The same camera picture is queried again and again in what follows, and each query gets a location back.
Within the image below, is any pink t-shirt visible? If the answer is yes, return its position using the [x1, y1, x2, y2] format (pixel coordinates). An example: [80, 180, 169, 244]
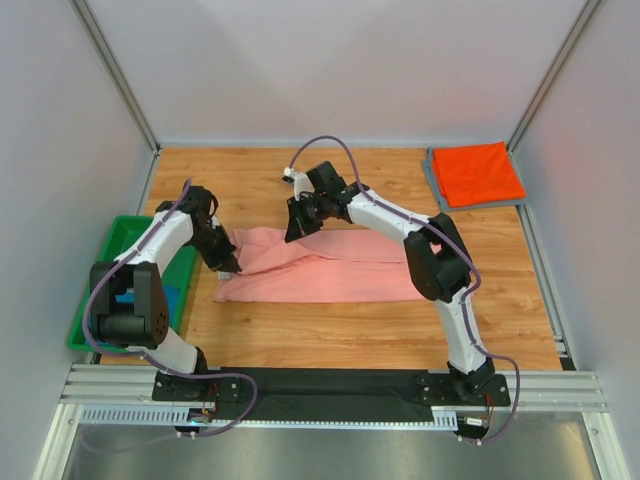
[214, 227, 422, 303]

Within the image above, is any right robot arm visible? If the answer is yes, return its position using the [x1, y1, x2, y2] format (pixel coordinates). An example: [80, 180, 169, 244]
[283, 161, 495, 397]

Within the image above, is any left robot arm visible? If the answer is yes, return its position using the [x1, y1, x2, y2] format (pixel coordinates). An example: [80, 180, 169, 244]
[82, 182, 241, 378]

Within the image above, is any blue t-shirt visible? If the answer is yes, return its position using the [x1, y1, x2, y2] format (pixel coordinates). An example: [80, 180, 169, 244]
[89, 285, 181, 350]

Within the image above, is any folded grey t-shirt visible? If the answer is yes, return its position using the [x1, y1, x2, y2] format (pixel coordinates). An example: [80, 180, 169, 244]
[421, 147, 527, 213]

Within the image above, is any folded orange t-shirt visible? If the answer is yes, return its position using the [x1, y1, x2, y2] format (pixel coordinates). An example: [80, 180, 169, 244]
[432, 142, 526, 208]

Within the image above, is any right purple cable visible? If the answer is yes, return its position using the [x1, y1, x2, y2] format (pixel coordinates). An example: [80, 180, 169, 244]
[288, 136, 521, 447]

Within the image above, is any purple cable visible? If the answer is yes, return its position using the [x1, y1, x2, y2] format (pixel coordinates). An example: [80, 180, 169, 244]
[79, 178, 261, 454]
[288, 136, 521, 447]

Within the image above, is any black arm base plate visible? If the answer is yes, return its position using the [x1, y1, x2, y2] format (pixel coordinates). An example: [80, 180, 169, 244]
[152, 368, 511, 407]

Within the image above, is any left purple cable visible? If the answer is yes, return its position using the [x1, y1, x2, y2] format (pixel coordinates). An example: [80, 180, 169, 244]
[79, 178, 261, 454]

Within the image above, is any white slotted cable duct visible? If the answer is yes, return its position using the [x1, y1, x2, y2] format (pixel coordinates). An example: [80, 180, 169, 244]
[79, 405, 458, 432]

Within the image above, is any aluminium frame rail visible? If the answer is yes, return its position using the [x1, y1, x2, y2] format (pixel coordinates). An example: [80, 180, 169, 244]
[60, 364, 608, 413]

